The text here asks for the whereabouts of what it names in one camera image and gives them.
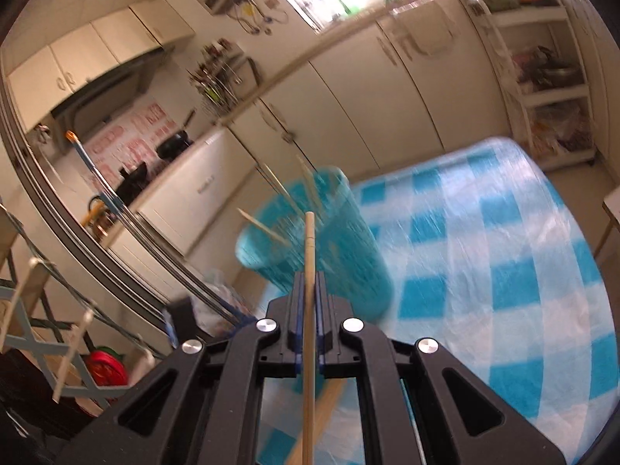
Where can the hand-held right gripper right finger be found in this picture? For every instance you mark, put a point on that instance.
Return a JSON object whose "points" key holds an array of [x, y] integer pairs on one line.
{"points": [[320, 315]]}

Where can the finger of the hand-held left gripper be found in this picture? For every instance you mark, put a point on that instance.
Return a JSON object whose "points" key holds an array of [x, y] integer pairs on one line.
{"points": [[181, 317]]}

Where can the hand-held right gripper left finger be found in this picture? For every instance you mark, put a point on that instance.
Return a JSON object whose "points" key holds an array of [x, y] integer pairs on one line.
{"points": [[300, 315]]}

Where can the plain wooden chopstick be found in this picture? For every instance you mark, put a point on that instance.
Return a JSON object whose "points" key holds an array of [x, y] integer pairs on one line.
{"points": [[261, 226], [310, 252], [308, 179], [280, 188]]}

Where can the blue perforated plastic basket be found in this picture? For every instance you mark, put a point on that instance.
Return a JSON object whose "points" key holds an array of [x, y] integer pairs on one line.
{"points": [[348, 252]]}

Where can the white plastic bag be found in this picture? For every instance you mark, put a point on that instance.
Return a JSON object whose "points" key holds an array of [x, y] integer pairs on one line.
{"points": [[218, 300]]}

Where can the white base cabinet with drawers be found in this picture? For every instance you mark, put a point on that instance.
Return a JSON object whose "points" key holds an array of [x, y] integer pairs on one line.
{"points": [[203, 184]]}

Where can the folding table with blue legs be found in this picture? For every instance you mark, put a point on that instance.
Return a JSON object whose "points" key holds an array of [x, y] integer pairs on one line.
{"points": [[29, 310]]}

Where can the dark cloth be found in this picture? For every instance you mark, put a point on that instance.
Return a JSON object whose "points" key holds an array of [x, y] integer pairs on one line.
{"points": [[34, 407]]}

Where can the black wok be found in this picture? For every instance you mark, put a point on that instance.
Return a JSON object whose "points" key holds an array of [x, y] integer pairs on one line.
{"points": [[174, 143]]}

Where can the blue white checkered tablecloth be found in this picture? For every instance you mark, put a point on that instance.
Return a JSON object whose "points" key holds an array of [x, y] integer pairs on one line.
{"points": [[484, 252]]}

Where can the black range hood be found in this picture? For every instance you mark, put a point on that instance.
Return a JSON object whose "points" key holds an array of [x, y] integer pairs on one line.
{"points": [[101, 92]]}

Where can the white rolling cart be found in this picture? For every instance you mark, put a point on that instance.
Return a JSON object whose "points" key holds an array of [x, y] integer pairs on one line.
{"points": [[513, 87]]}

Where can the hanging clear plastic bag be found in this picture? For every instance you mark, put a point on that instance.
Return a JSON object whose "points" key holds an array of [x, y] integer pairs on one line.
{"points": [[426, 31]]}

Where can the crumpled plastic bags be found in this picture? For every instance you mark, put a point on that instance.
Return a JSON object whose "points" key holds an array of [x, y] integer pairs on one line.
{"points": [[562, 128]]}

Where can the white low stool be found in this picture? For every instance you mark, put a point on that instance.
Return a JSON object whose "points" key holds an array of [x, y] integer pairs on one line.
{"points": [[611, 218]]}

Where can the green bottle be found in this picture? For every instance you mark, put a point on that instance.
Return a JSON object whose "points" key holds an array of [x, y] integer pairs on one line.
{"points": [[345, 6]]}

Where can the metal pot with lid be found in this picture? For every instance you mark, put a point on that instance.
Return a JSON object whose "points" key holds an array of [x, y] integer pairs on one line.
{"points": [[552, 70]]}

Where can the red wall stickers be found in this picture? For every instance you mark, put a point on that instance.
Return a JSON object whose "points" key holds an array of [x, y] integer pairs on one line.
{"points": [[131, 140]]}

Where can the sliding glass door frame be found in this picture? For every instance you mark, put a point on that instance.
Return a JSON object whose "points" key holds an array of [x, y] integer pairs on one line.
{"points": [[43, 174]]}

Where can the wall utensil rack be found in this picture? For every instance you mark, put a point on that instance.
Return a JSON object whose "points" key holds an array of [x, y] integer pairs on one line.
{"points": [[220, 82]]}

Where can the white wall cabinet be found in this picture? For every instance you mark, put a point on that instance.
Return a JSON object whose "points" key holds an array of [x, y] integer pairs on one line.
{"points": [[97, 48]]}

